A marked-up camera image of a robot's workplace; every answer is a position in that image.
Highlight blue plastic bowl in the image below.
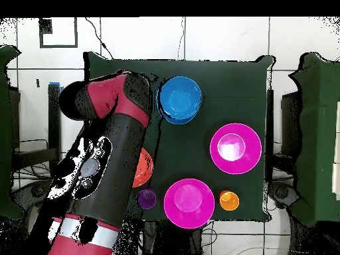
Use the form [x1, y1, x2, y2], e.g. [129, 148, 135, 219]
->
[159, 76, 203, 120]
[155, 88, 199, 125]

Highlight red-orange plastic bowl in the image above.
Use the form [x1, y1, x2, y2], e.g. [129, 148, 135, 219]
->
[131, 147, 155, 189]

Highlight purple plastic cup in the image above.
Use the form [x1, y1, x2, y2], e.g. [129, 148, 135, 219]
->
[137, 189, 157, 211]

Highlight pink plastic bowl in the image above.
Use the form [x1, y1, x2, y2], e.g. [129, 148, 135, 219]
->
[209, 122, 263, 175]
[163, 178, 215, 230]

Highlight orange plastic cup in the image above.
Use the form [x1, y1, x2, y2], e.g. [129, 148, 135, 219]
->
[219, 190, 240, 212]

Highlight dark green table cloth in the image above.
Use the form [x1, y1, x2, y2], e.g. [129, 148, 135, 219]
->
[83, 51, 276, 222]

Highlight black metal stand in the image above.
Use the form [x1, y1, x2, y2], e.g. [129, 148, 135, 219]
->
[265, 88, 275, 184]
[11, 83, 64, 180]

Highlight black tape square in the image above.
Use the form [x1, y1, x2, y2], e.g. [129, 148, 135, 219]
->
[39, 17, 78, 49]

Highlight green-covered side table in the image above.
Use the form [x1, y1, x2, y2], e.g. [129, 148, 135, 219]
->
[0, 44, 25, 220]
[289, 51, 340, 226]

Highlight thin black cable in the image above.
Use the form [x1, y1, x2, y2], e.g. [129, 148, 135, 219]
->
[84, 17, 116, 60]

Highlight tangle of floor cables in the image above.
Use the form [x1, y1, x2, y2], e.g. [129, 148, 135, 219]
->
[13, 137, 67, 187]

